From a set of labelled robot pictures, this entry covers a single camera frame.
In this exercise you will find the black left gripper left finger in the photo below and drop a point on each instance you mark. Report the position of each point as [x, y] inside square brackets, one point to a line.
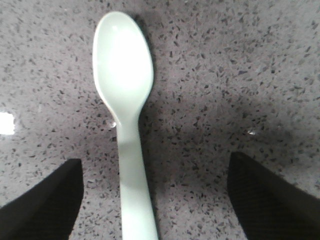
[48, 210]

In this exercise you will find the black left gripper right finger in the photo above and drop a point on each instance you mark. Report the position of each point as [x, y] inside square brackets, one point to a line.
[267, 206]

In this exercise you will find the mint green plastic spoon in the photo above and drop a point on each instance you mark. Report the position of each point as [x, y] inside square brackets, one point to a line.
[123, 75]

